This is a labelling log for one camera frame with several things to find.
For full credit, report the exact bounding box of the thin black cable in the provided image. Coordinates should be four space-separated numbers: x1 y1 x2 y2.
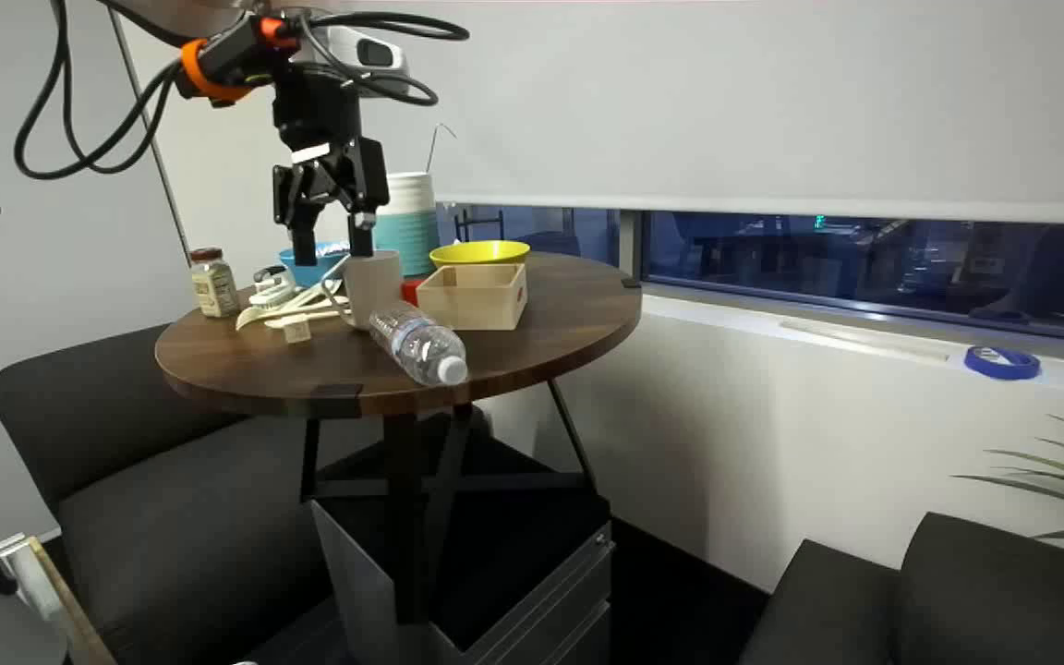
295 7 475 111

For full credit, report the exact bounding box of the thin metal pole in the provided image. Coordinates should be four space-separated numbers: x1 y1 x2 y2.
104 0 200 251

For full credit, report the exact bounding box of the white plastic fork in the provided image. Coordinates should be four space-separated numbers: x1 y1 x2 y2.
249 278 354 318

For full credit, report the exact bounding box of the grey metal bin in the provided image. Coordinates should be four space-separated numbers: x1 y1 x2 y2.
303 430 622 665

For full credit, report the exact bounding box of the blue tape roll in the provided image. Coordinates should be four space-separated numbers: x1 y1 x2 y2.
960 339 1045 385

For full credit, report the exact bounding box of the white plastic spoon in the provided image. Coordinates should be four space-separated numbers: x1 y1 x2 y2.
232 288 354 338

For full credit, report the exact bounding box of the light wooden board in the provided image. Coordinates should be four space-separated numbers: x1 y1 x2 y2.
0 530 117 665

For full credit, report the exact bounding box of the dark window pane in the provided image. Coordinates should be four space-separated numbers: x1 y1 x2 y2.
448 200 1064 352

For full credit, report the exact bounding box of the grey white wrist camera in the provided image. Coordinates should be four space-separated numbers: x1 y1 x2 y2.
307 22 416 83

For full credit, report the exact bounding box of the white and teal vase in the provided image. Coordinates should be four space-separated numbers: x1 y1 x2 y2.
370 167 443 281

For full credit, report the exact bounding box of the blue bowl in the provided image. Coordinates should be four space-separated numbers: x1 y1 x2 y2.
279 241 351 294

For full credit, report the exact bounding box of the black metal table base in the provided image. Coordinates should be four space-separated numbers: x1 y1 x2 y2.
295 376 600 630

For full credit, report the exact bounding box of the glass spice jar brown lid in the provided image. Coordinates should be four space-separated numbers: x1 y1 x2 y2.
185 243 246 322

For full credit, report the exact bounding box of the white roller blind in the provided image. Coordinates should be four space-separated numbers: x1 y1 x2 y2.
307 0 1064 230

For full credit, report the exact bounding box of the clear plastic water bottle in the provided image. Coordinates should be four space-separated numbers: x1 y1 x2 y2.
363 305 477 393

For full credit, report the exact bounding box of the yellow bowl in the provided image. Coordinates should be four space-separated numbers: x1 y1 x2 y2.
425 237 536 278

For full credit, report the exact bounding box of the thin wire stem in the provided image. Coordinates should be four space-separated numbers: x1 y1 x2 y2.
420 120 464 179

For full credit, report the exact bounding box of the robot arm with orange ring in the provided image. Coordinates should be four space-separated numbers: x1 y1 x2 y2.
100 0 316 111

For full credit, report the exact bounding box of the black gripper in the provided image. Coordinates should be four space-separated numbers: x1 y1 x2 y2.
270 65 393 270

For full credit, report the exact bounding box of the thick black cable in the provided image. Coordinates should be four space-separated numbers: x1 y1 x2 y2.
13 0 193 184

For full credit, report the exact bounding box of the white rectangular tray with beads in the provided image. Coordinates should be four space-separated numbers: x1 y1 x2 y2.
416 260 531 338

